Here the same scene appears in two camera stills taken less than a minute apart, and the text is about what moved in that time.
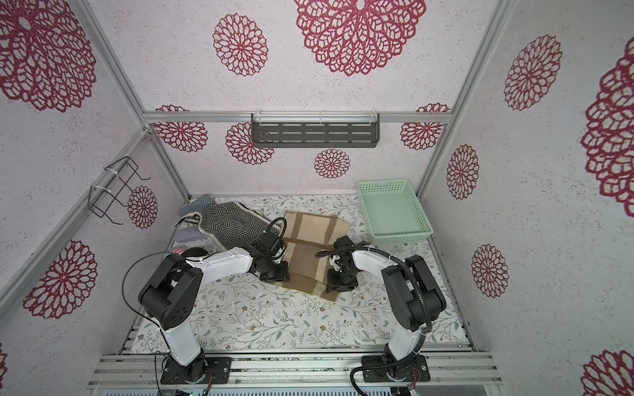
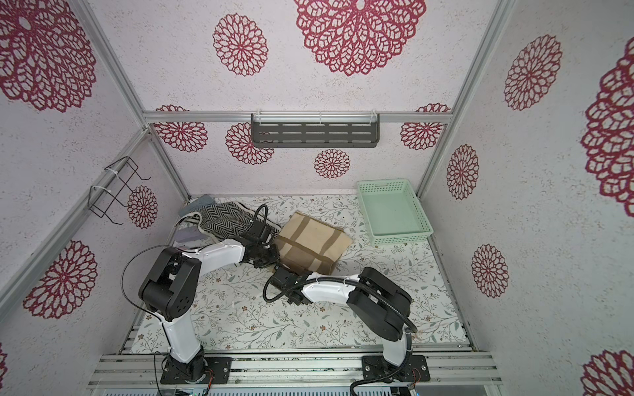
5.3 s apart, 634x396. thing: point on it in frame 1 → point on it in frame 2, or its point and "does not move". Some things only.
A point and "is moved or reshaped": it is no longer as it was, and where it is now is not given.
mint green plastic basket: x=394 y=212 does not move
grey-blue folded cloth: x=196 y=204 does not move
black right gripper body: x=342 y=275 → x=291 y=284
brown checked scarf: x=306 y=234 is moved or reshaped
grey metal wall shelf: x=315 y=129 does not move
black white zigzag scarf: x=231 y=224 does not move
